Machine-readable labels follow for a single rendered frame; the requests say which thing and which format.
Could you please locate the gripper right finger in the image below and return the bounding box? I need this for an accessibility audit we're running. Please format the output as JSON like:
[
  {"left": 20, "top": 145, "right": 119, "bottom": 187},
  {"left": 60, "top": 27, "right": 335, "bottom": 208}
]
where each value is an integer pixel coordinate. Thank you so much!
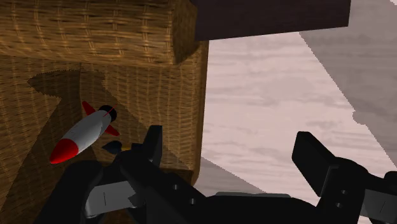
[{"left": 291, "top": 131, "right": 397, "bottom": 224}]

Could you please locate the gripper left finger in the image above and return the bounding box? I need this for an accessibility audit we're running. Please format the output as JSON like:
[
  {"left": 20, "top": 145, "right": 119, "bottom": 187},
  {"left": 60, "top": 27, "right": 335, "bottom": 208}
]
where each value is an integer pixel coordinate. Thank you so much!
[{"left": 34, "top": 125, "right": 207, "bottom": 224}]

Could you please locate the dark blue and yellow toy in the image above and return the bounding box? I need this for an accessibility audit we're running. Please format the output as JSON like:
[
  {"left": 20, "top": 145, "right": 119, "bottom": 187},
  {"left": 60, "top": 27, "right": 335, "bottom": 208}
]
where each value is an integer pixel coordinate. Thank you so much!
[{"left": 101, "top": 140, "right": 133, "bottom": 155}]

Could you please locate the red and white toy rocket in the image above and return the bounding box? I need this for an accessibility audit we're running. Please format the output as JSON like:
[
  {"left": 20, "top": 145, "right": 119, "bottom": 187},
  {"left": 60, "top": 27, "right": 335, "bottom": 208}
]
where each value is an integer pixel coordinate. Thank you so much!
[{"left": 49, "top": 101, "right": 120, "bottom": 165}]

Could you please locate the brown wicker seat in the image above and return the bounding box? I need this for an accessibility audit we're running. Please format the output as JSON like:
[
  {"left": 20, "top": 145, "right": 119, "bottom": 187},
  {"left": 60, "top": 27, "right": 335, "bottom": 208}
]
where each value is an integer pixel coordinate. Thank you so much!
[{"left": 0, "top": 0, "right": 209, "bottom": 224}]

